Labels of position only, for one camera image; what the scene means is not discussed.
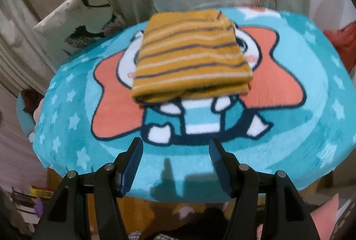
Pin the red cloth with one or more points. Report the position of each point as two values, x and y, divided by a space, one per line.
343 39

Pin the mustard striped small shirt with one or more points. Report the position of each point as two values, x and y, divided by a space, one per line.
189 56

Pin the pink cloth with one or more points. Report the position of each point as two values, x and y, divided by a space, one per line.
325 215

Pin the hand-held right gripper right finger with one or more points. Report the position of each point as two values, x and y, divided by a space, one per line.
219 166

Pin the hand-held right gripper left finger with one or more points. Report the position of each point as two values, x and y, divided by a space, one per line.
133 166

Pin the white bird print cushion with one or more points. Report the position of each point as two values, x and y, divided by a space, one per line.
80 23

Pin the beige curtain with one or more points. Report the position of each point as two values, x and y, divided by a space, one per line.
33 20

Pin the turquoise cartoon printed blanket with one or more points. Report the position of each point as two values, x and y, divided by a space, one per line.
278 123

